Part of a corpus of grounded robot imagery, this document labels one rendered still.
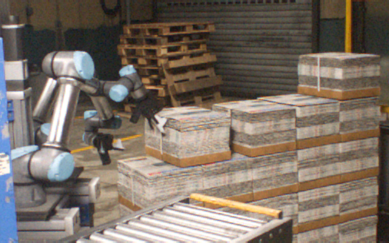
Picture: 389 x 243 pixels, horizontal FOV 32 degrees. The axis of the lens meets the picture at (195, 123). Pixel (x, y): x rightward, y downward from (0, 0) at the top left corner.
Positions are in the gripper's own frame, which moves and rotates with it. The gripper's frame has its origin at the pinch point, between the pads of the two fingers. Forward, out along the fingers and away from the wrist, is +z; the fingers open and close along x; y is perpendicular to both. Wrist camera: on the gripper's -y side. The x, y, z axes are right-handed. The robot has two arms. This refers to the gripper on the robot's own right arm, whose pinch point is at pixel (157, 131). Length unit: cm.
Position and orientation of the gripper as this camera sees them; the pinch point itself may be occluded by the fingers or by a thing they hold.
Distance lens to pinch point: 328.3
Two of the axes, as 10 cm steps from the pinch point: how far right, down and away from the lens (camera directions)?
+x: -5.1, -1.4, 8.5
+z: 4.4, 8.0, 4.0
